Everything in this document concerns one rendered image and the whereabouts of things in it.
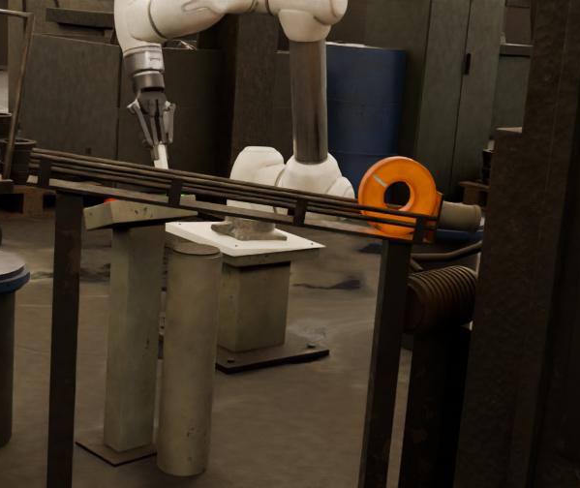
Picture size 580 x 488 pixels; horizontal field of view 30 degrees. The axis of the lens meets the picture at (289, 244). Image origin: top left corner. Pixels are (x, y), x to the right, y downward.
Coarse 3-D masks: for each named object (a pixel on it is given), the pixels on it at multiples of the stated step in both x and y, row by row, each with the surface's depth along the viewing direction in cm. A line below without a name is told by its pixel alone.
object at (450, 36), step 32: (384, 0) 604; (416, 0) 588; (448, 0) 592; (480, 0) 612; (384, 32) 607; (416, 32) 590; (448, 32) 598; (480, 32) 618; (416, 64) 593; (448, 64) 604; (480, 64) 625; (416, 96) 595; (448, 96) 610; (480, 96) 631; (416, 128) 597; (448, 128) 616; (480, 128) 638; (416, 160) 602; (448, 160) 622; (480, 160) 645; (448, 192) 630
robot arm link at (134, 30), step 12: (120, 0) 249; (132, 0) 248; (144, 0) 247; (120, 12) 249; (132, 12) 247; (144, 12) 246; (120, 24) 249; (132, 24) 247; (144, 24) 246; (120, 36) 250; (132, 36) 248; (144, 36) 247; (156, 36) 247; (132, 48) 249
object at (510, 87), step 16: (512, 0) 997; (528, 0) 1008; (512, 48) 994; (528, 48) 1005; (512, 64) 1003; (528, 64) 1014; (496, 80) 995; (512, 80) 1007; (496, 96) 1000; (512, 96) 1012; (496, 112) 1004; (512, 112) 1017; (496, 128) 1009
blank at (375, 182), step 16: (384, 160) 215; (400, 160) 214; (368, 176) 214; (384, 176) 214; (400, 176) 215; (416, 176) 216; (368, 192) 214; (416, 192) 216; (432, 192) 217; (416, 208) 217; (432, 208) 218; (384, 224) 216
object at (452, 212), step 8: (448, 208) 218; (456, 208) 218; (464, 208) 219; (472, 208) 219; (440, 216) 217; (448, 216) 217; (456, 216) 218; (464, 216) 218; (472, 216) 218; (480, 216) 218; (440, 224) 218; (448, 224) 218; (456, 224) 218; (464, 224) 218; (472, 224) 219; (472, 232) 220
